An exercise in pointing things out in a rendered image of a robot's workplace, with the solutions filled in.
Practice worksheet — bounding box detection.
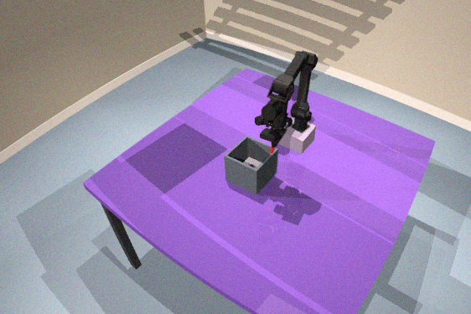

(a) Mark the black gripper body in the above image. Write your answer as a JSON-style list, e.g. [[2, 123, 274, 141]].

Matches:
[[260, 112, 292, 142]]

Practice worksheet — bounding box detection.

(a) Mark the white square plate with hole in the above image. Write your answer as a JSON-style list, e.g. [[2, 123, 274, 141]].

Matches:
[[243, 157, 262, 169]]

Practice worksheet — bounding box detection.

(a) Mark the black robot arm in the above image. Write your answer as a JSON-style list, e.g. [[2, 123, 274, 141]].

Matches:
[[255, 51, 318, 133]]

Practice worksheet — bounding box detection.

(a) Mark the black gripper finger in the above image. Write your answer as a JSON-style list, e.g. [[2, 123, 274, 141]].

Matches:
[[272, 135, 282, 148], [280, 128, 287, 140]]

